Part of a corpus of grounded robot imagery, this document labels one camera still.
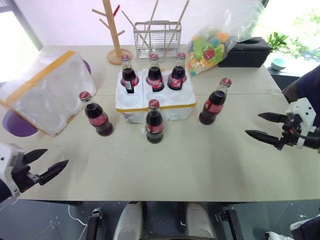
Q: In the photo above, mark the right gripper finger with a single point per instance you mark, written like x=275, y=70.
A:
x=265, y=137
x=273, y=117

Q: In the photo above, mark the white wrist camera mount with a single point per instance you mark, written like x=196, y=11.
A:
x=303, y=111
x=7, y=165

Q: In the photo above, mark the glass cola bottle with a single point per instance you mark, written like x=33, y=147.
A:
x=155, y=77
x=154, y=125
x=128, y=77
x=212, y=107
x=177, y=76
x=98, y=120

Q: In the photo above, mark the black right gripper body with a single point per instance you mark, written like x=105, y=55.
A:
x=291, y=135

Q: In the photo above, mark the purple plate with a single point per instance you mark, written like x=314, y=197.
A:
x=17, y=126

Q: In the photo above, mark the black tissue box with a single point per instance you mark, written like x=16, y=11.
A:
x=246, y=53

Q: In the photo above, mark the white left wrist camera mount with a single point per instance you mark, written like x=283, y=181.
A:
x=7, y=165

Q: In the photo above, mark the person in dark clothing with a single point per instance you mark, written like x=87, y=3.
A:
x=308, y=85

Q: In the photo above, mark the white foam lid yellow tape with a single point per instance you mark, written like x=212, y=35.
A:
x=47, y=92

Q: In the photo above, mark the wooden stick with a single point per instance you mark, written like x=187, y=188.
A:
x=153, y=15
x=178, y=23
x=133, y=23

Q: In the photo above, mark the green plant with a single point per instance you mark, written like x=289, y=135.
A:
x=277, y=40

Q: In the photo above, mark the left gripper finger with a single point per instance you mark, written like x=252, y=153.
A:
x=53, y=171
x=35, y=155

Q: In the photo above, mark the teal bowl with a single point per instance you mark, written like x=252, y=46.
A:
x=278, y=63

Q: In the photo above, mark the black table leg frame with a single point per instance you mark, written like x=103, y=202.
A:
x=94, y=223
x=231, y=223

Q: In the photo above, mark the wooden mug tree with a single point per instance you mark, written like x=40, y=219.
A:
x=113, y=30

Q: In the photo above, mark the white rounded robot leg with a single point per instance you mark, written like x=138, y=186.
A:
x=200, y=222
x=127, y=222

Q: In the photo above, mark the plastic bag of colourful blocks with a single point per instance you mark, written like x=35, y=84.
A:
x=212, y=47

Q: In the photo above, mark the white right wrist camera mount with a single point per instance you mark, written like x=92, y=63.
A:
x=303, y=111

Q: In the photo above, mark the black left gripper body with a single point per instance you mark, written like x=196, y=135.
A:
x=22, y=176

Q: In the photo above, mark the grey blue cloth bundle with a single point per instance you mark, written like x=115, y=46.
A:
x=306, y=228

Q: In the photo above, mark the white foam bottle tray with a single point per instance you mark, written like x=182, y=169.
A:
x=175, y=102

